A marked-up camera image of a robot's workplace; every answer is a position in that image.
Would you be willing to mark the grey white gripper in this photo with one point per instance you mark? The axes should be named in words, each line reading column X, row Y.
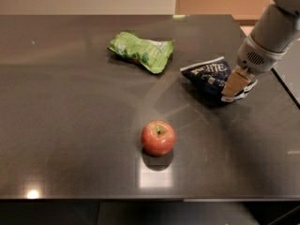
column 257, row 58

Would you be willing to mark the blue Kettle chip bag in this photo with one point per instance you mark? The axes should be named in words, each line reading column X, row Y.
column 210, row 78

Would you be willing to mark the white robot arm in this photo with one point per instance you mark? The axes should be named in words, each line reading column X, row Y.
column 270, row 39

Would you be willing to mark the green chip bag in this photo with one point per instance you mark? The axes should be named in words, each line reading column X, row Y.
column 152, row 55

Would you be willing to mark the red apple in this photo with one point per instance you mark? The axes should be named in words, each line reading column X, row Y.
column 158, row 138

